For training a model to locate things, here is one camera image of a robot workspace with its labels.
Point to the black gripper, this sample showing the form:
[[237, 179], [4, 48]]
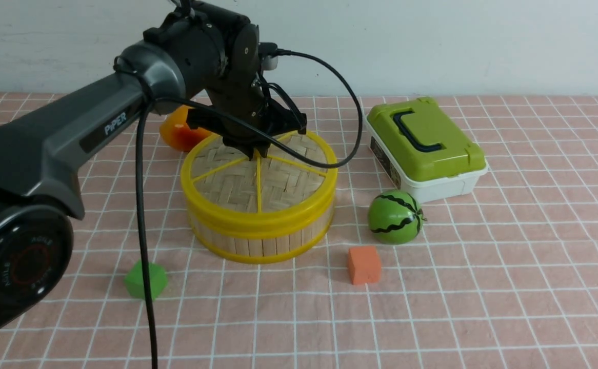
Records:
[[241, 90]]

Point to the yellow woven bamboo steamer lid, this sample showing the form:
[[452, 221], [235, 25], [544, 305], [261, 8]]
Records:
[[260, 197]]

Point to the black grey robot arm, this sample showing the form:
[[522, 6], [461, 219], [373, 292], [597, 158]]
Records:
[[198, 47]]

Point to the yellow rimmed bamboo steamer basket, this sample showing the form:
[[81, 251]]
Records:
[[262, 238]]

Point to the orange yellow toy mango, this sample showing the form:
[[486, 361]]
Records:
[[176, 133]]

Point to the green toy watermelon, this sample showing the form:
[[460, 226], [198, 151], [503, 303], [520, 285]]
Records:
[[395, 217]]

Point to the orange foam cube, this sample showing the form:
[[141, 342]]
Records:
[[364, 265]]

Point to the green lidded white plastic box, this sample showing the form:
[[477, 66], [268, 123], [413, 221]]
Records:
[[423, 151]]

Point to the pink checkered tablecloth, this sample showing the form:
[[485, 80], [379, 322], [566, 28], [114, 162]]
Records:
[[505, 277]]

